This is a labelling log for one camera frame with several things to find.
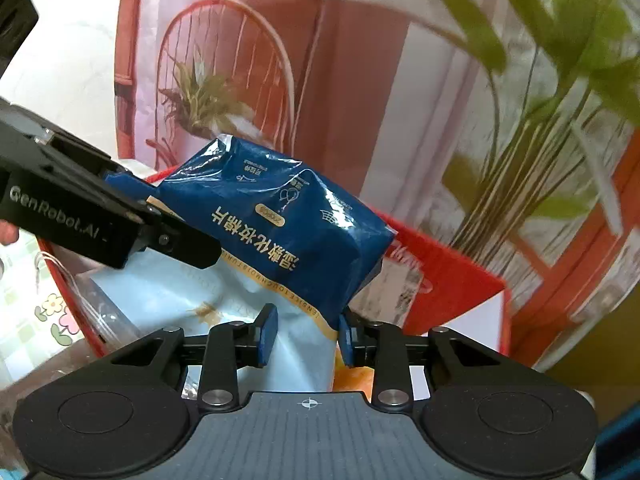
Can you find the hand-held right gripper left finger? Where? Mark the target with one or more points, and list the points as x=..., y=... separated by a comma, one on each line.
x=267, y=332

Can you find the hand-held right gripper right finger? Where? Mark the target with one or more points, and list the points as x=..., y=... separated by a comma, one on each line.
x=346, y=345

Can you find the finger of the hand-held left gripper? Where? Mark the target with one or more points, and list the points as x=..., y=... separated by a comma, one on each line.
x=185, y=245
x=132, y=185

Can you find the yellow bread packet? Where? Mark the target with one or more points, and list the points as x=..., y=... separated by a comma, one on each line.
x=350, y=377

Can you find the dark blue wipes packet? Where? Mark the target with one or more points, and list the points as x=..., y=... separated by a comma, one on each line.
x=280, y=220

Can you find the red cardboard box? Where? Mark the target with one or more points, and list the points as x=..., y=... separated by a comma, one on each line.
x=450, y=280

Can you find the person's left hand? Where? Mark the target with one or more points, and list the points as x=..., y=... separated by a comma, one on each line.
x=6, y=234

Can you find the light blue packet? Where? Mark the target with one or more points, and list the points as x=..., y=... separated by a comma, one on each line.
x=165, y=300

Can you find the checked printed tablecloth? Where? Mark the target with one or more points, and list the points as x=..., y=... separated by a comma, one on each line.
x=20, y=290

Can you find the clear plastic bag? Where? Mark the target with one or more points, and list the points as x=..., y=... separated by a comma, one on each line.
x=107, y=320

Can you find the blue curtain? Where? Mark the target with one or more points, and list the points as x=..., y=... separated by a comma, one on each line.
x=622, y=450

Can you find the wall poster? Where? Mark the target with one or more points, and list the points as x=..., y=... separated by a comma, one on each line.
x=350, y=60

